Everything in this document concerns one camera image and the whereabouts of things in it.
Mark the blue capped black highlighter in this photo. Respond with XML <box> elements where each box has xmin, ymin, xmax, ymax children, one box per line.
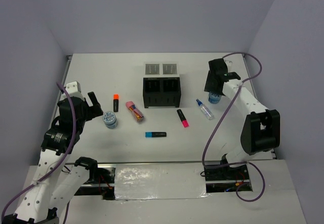
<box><xmin>145</xmin><ymin>132</ymin><xmax>167</xmax><ymax>138</ymax></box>

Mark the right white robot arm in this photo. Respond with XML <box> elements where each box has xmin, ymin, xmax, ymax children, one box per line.
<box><xmin>201</xmin><ymin>58</ymin><xmax>280</xmax><ymax>179</ymax></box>

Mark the blue cleaning gel jar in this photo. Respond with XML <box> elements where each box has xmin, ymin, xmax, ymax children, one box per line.
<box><xmin>102</xmin><ymin>111</ymin><xmax>118</xmax><ymax>129</ymax></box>
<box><xmin>208</xmin><ymin>92</ymin><xmax>222</xmax><ymax>104</ymax></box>

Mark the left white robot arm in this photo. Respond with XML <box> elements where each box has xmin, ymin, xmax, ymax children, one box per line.
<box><xmin>1</xmin><ymin>92</ymin><xmax>103</xmax><ymax>223</ymax></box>

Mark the pink capped black highlighter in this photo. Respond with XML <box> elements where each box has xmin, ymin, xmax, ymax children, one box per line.
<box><xmin>177</xmin><ymin>109</ymin><xmax>189</xmax><ymax>128</ymax></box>

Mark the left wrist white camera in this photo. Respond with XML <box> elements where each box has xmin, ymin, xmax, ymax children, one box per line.
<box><xmin>65</xmin><ymin>81</ymin><xmax>83</xmax><ymax>99</ymax></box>

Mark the silver tape sheet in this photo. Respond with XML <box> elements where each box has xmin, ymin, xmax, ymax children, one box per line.
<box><xmin>114</xmin><ymin>163</ymin><xmax>209</xmax><ymax>200</ymax></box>

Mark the pink capped tube of clips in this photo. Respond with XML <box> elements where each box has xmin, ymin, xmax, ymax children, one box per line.
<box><xmin>126</xmin><ymin>101</ymin><xmax>144</xmax><ymax>123</ymax></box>

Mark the white two-slot organizer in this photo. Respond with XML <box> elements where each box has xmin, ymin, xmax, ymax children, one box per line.
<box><xmin>144</xmin><ymin>62</ymin><xmax>180</xmax><ymax>78</ymax></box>

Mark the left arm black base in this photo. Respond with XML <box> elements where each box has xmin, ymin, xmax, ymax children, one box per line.
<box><xmin>83</xmin><ymin>167</ymin><xmax>115</xmax><ymax>200</ymax></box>

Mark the orange capped black highlighter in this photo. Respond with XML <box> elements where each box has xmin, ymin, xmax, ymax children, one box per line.
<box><xmin>113</xmin><ymin>94</ymin><xmax>119</xmax><ymax>113</ymax></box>

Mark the black two-slot organizer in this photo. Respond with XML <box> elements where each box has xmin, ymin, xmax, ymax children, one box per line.
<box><xmin>143</xmin><ymin>77</ymin><xmax>181</xmax><ymax>108</ymax></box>

